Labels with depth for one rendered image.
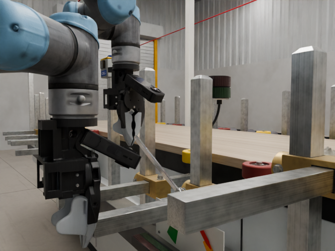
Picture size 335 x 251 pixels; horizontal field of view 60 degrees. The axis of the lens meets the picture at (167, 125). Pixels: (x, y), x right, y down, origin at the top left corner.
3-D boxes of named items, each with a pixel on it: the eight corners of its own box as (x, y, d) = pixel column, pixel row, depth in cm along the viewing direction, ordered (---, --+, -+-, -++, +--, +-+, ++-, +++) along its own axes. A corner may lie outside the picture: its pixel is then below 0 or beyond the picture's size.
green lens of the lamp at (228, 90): (216, 97, 63) (216, 86, 63) (199, 97, 68) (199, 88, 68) (236, 97, 66) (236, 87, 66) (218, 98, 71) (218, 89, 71)
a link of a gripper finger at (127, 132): (117, 144, 80) (117, 110, 79) (133, 146, 76) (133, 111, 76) (109, 145, 77) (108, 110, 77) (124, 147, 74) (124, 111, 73)
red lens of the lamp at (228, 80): (216, 85, 63) (216, 75, 63) (199, 87, 68) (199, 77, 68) (236, 86, 66) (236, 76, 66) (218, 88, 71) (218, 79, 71)
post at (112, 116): (110, 200, 106) (109, 77, 104) (106, 197, 111) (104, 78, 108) (122, 198, 109) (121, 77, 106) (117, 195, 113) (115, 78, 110)
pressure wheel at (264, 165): (260, 216, 65) (261, 166, 65) (234, 206, 72) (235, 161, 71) (282, 210, 70) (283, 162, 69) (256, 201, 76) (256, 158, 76)
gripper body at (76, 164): (37, 191, 47) (35, 117, 46) (89, 185, 52) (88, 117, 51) (46, 205, 41) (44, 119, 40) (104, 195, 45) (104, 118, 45)
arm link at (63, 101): (89, 92, 51) (106, 89, 44) (89, 118, 51) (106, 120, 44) (44, 90, 47) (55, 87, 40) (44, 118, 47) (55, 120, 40)
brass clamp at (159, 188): (153, 200, 78) (153, 182, 78) (131, 188, 89) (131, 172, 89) (172, 196, 81) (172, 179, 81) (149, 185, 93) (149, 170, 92)
